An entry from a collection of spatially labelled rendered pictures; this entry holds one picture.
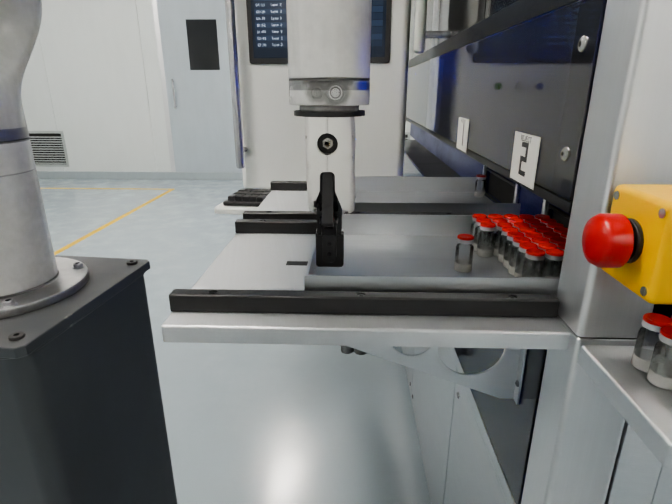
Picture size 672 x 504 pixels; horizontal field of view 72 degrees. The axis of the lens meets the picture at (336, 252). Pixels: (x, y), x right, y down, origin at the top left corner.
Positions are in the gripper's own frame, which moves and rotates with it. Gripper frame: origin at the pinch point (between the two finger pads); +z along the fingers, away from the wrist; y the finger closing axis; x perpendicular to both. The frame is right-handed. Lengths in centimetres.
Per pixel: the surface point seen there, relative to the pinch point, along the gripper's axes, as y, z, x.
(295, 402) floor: 93, 92, 18
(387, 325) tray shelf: -10.1, 4.5, -6.2
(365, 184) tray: 54, 3, -5
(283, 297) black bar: -8.0, 2.6, 4.4
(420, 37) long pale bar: 65, -29, -18
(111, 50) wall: 544, -62, 288
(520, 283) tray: -6.0, 1.6, -20.2
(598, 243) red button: -19.2, -7.2, -20.1
